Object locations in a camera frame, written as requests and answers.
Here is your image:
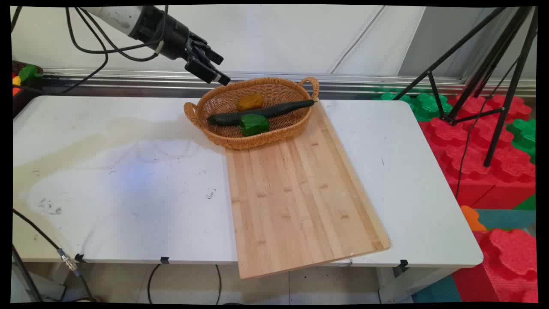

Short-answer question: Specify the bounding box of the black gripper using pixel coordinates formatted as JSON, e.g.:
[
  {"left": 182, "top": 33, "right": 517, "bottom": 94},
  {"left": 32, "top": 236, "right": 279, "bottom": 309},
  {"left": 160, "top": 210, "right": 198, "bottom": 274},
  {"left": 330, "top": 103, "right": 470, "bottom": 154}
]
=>
[{"left": 129, "top": 6, "right": 231, "bottom": 86}]

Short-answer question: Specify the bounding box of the long dark green cucumber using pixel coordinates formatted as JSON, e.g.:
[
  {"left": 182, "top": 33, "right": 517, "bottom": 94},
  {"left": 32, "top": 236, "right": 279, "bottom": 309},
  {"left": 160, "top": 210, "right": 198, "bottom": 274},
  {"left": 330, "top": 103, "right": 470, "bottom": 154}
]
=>
[{"left": 207, "top": 99, "right": 316, "bottom": 126}]

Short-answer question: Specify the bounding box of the orange-brown potato toy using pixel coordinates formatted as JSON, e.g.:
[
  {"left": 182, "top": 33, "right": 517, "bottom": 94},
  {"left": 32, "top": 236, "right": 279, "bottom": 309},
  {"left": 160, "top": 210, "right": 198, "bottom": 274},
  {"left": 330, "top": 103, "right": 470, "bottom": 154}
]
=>
[{"left": 236, "top": 93, "right": 265, "bottom": 112}]

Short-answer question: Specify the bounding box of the green bell pepper toy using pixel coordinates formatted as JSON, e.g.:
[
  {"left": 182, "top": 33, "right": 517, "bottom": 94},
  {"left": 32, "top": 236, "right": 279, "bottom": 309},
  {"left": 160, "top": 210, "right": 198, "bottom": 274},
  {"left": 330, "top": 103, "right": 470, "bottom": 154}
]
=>
[{"left": 239, "top": 113, "right": 271, "bottom": 137}]

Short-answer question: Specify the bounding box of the bamboo cutting board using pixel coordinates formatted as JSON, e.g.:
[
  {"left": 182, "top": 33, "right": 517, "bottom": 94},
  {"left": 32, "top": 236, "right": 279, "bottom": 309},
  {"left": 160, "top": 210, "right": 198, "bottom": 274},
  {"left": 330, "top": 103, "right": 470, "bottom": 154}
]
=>
[{"left": 225, "top": 100, "right": 392, "bottom": 280}]

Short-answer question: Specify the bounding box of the green toy vegetable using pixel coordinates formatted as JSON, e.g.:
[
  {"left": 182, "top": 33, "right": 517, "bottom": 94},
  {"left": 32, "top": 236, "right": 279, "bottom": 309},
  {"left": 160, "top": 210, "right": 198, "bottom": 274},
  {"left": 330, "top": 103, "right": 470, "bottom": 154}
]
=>
[{"left": 18, "top": 64, "right": 44, "bottom": 85}]

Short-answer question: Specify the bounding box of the green foam block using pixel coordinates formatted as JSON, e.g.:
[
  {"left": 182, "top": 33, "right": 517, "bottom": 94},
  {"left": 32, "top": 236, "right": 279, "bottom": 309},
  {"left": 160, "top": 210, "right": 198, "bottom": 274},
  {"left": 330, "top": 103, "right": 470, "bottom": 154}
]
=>
[
  {"left": 372, "top": 90, "right": 453, "bottom": 122},
  {"left": 506, "top": 118, "right": 537, "bottom": 164}
]

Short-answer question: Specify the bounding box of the large red foam block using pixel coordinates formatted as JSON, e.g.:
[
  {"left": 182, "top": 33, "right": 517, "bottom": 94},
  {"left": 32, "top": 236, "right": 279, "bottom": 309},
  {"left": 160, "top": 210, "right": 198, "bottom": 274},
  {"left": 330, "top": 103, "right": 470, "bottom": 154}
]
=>
[{"left": 418, "top": 94, "right": 537, "bottom": 210}]

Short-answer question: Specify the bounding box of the white table leg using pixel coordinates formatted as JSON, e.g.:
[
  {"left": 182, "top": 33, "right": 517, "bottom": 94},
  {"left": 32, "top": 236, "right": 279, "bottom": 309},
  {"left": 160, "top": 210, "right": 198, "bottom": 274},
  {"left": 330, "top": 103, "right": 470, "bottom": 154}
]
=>
[{"left": 377, "top": 266, "right": 460, "bottom": 303}]

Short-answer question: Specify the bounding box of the orange foam piece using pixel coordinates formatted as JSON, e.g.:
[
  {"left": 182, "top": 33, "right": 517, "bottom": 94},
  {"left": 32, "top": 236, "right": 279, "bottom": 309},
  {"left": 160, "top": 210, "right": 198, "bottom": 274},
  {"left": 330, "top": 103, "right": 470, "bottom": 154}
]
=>
[{"left": 460, "top": 205, "right": 488, "bottom": 232}]

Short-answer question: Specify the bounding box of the teal foam mat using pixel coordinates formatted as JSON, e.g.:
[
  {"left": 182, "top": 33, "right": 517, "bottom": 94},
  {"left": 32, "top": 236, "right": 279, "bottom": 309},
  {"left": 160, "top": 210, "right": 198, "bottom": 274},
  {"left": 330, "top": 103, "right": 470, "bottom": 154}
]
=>
[{"left": 474, "top": 209, "right": 537, "bottom": 230}]

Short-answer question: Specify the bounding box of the woven wicker basket with handles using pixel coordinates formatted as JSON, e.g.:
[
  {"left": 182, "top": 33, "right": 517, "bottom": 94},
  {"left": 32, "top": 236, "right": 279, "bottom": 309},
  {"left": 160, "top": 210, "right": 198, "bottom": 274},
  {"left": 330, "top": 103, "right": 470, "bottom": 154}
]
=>
[{"left": 184, "top": 76, "right": 320, "bottom": 151}]

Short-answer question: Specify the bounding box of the long black arm cable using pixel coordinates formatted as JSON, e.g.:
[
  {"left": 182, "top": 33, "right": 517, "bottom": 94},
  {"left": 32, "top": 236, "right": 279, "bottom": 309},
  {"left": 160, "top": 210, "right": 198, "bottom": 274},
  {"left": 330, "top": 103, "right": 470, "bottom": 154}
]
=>
[{"left": 12, "top": 6, "right": 110, "bottom": 96}]

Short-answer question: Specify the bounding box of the black looped gripper cable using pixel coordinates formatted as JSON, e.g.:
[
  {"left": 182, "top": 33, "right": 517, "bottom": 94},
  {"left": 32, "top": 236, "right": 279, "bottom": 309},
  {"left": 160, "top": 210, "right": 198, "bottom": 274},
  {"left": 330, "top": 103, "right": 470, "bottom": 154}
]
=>
[{"left": 64, "top": 6, "right": 169, "bottom": 63}]

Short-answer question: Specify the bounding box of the aluminium wall rail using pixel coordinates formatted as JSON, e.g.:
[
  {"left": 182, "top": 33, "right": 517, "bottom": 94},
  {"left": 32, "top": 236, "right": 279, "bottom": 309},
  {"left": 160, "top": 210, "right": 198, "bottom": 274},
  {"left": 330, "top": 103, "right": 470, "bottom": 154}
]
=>
[{"left": 42, "top": 68, "right": 537, "bottom": 98}]

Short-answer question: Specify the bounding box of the black cable with metal connector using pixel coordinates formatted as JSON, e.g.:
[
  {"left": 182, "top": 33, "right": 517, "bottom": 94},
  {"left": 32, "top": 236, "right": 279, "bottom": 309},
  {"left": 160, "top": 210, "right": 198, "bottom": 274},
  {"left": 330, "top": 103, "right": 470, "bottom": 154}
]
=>
[{"left": 13, "top": 209, "right": 100, "bottom": 302}]

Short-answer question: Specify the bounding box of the thin black tripod cable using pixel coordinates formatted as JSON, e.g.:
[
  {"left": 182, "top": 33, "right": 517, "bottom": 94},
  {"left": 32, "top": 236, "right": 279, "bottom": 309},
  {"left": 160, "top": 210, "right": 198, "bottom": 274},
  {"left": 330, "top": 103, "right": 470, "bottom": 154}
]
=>
[{"left": 455, "top": 56, "right": 522, "bottom": 200}]

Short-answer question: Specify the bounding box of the thick black cable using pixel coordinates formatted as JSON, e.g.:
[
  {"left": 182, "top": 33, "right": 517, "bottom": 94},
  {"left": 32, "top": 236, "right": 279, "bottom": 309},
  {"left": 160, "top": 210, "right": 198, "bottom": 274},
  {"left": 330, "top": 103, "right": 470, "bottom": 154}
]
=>
[{"left": 12, "top": 245, "right": 43, "bottom": 303}]

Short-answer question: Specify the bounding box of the black camera tripod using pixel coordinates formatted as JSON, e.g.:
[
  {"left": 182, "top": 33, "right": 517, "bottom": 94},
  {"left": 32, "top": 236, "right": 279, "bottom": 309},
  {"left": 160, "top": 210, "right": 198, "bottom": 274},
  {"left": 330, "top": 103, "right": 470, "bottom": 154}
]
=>
[{"left": 392, "top": 6, "right": 539, "bottom": 168}]

